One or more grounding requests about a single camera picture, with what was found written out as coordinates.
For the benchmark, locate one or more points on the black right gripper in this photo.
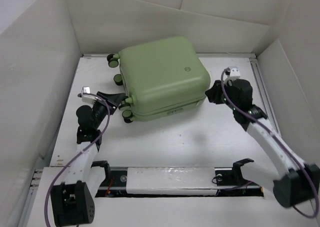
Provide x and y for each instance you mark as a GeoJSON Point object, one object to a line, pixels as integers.
{"type": "Point", "coordinates": [213, 93]}

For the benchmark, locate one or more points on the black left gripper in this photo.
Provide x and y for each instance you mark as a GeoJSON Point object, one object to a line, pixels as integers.
{"type": "Point", "coordinates": [114, 99]}

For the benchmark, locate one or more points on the green hard-shell suitcase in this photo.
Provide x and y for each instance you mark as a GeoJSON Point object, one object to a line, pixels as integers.
{"type": "Point", "coordinates": [160, 78]}

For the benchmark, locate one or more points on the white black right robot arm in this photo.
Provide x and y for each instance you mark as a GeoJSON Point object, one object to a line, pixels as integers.
{"type": "Point", "coordinates": [295, 181]}

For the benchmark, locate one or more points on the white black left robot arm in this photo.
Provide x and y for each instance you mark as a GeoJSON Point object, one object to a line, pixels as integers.
{"type": "Point", "coordinates": [72, 200]}

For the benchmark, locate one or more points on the white foam block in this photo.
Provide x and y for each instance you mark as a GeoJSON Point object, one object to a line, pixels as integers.
{"type": "Point", "coordinates": [174, 181]}

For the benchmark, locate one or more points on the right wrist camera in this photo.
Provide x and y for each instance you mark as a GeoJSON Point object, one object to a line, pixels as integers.
{"type": "Point", "coordinates": [231, 73]}

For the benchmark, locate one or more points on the aluminium side rail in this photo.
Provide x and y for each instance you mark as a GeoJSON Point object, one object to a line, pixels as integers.
{"type": "Point", "coordinates": [264, 93]}

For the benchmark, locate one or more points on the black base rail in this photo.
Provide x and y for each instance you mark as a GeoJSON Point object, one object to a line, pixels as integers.
{"type": "Point", "coordinates": [115, 187]}

